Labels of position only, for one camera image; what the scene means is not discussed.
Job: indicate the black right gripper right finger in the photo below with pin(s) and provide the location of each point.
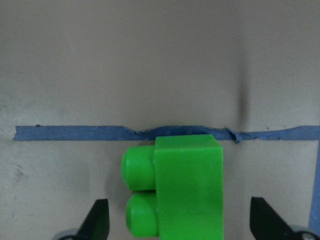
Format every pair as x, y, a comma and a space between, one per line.
266, 224

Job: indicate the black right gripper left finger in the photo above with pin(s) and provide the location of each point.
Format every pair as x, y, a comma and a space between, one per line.
96, 225

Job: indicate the green toy block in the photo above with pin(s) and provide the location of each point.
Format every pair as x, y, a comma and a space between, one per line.
177, 188

